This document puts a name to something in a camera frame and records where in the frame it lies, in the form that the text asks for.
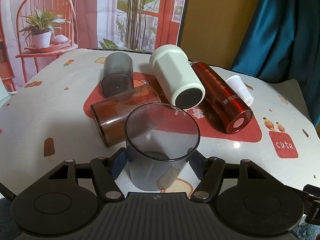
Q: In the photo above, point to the small white plastic cup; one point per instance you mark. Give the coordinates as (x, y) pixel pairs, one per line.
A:
(236, 84)

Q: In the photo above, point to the dark grey translucent cup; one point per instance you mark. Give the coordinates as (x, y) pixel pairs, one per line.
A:
(117, 74)

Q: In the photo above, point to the brown translucent cup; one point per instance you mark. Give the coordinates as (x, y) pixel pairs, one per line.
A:
(111, 113)

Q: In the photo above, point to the teal curtain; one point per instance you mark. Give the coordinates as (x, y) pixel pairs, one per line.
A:
(282, 43)

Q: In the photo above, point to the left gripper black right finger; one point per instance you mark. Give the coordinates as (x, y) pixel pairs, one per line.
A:
(210, 172)

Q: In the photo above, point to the red metallic bottle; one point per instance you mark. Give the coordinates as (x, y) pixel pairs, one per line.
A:
(232, 112)

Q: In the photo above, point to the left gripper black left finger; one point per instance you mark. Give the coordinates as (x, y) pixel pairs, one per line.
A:
(105, 172)

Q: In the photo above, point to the clear grey translucent cup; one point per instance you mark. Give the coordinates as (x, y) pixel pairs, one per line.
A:
(160, 139)

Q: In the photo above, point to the printed room scene backdrop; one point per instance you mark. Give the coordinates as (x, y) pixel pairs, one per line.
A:
(138, 25)

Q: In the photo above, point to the white cylindrical cup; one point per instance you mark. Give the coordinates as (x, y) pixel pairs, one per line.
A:
(177, 79)

